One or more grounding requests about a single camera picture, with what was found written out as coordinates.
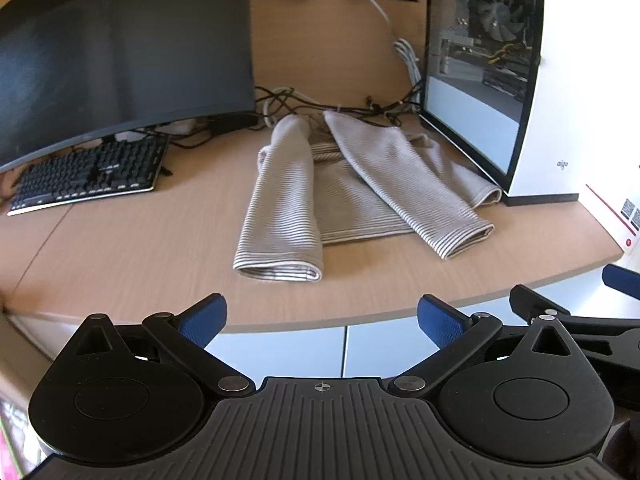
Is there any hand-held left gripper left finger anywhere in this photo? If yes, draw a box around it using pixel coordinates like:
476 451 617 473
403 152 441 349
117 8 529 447
74 294 252 396

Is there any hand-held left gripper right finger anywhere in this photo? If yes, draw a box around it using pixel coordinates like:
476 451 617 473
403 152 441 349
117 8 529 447
393 295 577 395

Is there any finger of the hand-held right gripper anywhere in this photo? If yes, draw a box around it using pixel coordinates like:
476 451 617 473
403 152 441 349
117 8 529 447
602 264 640 304
509 284 640 362

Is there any grey striped sweater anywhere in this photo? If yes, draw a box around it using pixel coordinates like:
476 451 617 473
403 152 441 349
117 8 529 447
232 110 503 283

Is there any white box with red label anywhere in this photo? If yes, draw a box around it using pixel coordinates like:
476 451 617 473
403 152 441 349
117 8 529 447
584 183 640 254

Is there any white under-desk cabinet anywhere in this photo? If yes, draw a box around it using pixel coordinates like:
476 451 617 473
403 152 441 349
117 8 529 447
205 266 610 381

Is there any black keyboard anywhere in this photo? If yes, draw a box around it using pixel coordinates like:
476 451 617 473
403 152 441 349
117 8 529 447
7 135 172 217

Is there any white power strip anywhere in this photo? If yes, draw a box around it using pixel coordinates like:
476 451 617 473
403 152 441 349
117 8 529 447
114 119 197 143

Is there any black monitor stand base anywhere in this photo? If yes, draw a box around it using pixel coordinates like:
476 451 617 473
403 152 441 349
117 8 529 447
206 111 260 137

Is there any white computer case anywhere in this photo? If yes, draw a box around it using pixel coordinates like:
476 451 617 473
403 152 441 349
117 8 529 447
419 0 640 207

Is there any black curved monitor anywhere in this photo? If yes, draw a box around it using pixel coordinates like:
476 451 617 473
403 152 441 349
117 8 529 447
0 0 258 173

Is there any thin white cable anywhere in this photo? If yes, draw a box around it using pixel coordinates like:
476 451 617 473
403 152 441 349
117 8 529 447
260 87 328 130

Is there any black cable bundle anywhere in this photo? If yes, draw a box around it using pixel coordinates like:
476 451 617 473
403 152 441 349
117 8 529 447
254 84 426 130

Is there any white plug cable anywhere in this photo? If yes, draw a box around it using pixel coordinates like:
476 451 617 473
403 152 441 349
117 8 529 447
355 0 425 107

